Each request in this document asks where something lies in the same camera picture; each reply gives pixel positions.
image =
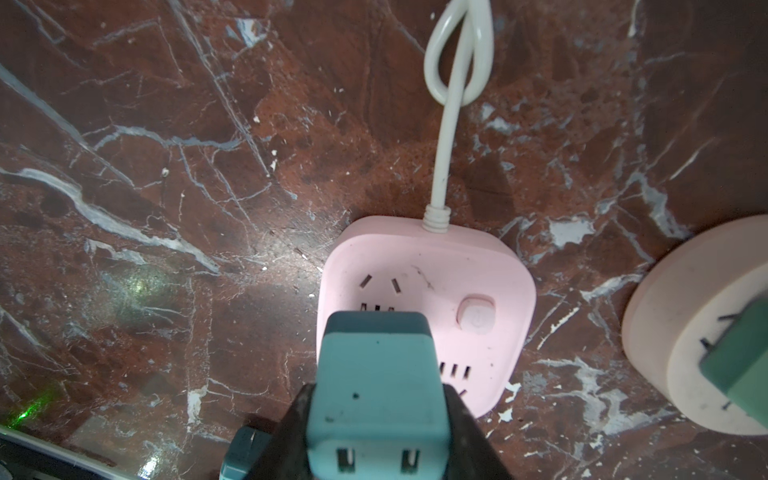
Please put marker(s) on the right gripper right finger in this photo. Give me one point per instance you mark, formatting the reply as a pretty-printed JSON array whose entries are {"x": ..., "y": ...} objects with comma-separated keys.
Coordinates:
[{"x": 471, "y": 456}]

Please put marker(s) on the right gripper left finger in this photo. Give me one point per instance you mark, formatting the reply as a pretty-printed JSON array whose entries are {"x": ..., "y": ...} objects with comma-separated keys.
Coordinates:
[{"x": 285, "y": 455}]

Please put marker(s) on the teal plug adapter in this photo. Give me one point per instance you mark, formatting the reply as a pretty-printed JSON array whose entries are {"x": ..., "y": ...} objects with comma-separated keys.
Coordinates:
[
  {"x": 243, "y": 452},
  {"x": 378, "y": 409}
]

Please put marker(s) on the pink square power strip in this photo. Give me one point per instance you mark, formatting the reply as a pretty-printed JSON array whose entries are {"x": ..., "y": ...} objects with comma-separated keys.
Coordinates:
[{"x": 476, "y": 294}]

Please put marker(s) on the beige round power strip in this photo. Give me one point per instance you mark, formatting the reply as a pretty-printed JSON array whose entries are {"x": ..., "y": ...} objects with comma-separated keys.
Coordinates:
[{"x": 680, "y": 309}]

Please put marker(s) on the aluminium front rail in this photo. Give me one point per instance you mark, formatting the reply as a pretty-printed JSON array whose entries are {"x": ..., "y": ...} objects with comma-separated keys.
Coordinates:
[{"x": 27, "y": 457}]

